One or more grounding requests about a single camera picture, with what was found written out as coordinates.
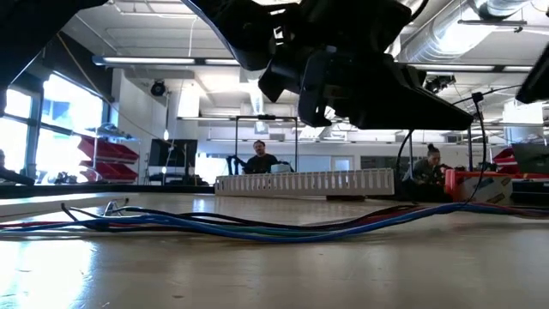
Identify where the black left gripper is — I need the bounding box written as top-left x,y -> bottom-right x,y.
274,0 -> 474,130

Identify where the white slotted cable duct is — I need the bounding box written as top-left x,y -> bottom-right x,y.
214,167 -> 395,197

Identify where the bundle of coloured wires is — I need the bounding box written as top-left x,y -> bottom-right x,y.
0,201 -> 549,245

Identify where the black cable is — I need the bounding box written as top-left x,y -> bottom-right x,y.
59,203 -> 415,229

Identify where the blue cable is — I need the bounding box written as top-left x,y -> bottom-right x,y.
63,205 -> 473,237

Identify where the black spotlight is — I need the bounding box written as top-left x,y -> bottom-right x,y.
149,79 -> 167,98
424,75 -> 456,94

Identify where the person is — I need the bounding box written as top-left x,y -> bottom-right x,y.
410,143 -> 448,181
242,139 -> 280,175

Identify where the orange tape dispenser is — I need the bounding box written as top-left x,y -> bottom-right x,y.
443,168 -> 515,206

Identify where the black monitor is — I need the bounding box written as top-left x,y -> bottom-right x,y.
148,138 -> 199,175

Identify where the ceiling light bar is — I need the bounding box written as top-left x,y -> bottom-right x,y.
92,54 -> 535,74

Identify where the red bin shelf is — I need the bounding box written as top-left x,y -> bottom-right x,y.
76,124 -> 141,185

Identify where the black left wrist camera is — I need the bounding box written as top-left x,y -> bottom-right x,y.
256,55 -> 301,104

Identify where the black station frame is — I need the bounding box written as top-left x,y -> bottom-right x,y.
407,122 -> 475,173
234,114 -> 299,175

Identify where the black aluminium table frame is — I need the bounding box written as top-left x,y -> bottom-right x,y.
0,183 -> 215,199

